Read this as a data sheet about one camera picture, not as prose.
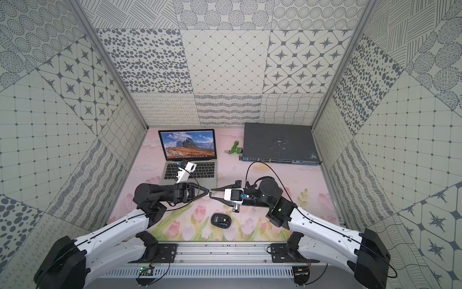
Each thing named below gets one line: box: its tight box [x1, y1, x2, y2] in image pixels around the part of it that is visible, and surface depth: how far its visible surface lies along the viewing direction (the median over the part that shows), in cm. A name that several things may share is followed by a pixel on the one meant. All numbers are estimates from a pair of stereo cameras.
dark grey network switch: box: [241, 122, 323, 166], surface depth 108 cm
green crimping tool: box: [224, 140, 244, 155], surface depth 109 cm
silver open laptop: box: [158, 128, 218, 192], surface depth 100 cm
